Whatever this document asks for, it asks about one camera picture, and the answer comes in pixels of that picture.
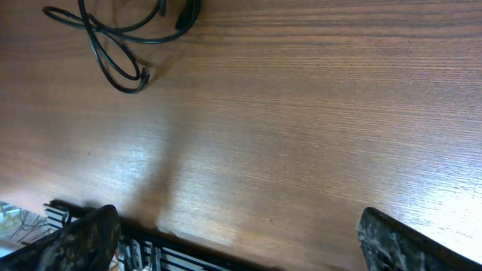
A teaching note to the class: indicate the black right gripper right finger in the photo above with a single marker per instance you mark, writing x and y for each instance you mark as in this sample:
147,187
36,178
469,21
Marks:
388,244

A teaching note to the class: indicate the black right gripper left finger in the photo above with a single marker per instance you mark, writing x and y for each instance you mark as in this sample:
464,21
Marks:
88,244

